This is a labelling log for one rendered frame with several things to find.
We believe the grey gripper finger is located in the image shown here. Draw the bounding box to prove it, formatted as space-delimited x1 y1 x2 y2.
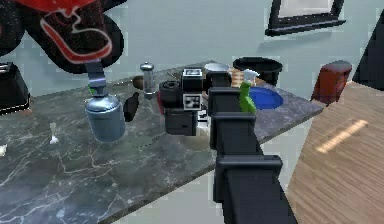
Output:
131 134 168 149

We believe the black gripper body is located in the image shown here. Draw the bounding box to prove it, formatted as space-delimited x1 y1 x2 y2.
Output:
158 79 198 137

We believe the blue-grey metal vase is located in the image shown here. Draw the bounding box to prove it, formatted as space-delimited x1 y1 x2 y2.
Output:
84 61 127 144

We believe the red-brown chair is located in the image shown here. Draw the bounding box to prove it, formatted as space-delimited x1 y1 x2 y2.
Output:
310 60 353 107

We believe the black oval object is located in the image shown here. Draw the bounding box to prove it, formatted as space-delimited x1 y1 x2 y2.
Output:
122 91 141 123

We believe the brown round object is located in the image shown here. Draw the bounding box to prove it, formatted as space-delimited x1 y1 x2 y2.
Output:
132 75 145 91

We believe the green spray bottle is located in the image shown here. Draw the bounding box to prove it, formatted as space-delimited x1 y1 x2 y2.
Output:
238 68 260 115

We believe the grey marble worktop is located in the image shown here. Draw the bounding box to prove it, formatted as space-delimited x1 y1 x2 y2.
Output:
0 60 325 224

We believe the blue plate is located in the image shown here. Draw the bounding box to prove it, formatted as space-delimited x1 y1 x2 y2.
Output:
248 86 285 111

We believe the black round pot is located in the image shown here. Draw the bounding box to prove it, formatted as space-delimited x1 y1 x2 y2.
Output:
232 56 284 87

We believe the black and red house plant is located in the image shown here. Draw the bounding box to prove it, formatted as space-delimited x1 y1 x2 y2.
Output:
0 0 128 75

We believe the black toaster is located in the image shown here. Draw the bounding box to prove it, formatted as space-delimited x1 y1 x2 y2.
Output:
0 61 32 117

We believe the black framed picture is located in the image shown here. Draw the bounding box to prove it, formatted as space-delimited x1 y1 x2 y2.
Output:
265 0 347 37

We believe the black cupboard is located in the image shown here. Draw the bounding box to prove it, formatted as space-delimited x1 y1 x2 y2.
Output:
352 9 384 92

